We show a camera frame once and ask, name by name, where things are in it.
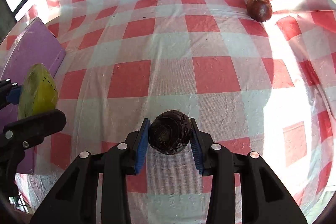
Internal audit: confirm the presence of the purple cardboard box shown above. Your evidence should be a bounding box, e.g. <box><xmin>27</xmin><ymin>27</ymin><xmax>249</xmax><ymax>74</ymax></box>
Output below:
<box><xmin>0</xmin><ymin>16</ymin><xmax>67</xmax><ymax>175</ymax></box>

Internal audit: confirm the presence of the dark red apple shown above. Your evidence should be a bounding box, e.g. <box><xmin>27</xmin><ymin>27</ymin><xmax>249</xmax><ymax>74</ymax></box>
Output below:
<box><xmin>246</xmin><ymin>0</ymin><xmax>273</xmax><ymax>22</ymax></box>

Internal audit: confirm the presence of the red white checkered tablecloth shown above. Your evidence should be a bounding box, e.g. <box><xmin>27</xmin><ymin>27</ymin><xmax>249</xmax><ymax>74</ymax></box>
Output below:
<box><xmin>4</xmin><ymin>0</ymin><xmax>335</xmax><ymax>222</ymax></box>

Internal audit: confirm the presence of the green kiwi half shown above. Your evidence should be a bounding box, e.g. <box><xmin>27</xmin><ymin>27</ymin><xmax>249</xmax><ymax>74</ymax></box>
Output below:
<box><xmin>18</xmin><ymin>64</ymin><xmax>58</xmax><ymax>120</ymax></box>

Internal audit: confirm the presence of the dark passion fruit half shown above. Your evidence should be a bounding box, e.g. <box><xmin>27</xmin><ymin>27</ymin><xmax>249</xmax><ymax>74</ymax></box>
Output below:
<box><xmin>148</xmin><ymin>110</ymin><xmax>191</xmax><ymax>155</ymax></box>

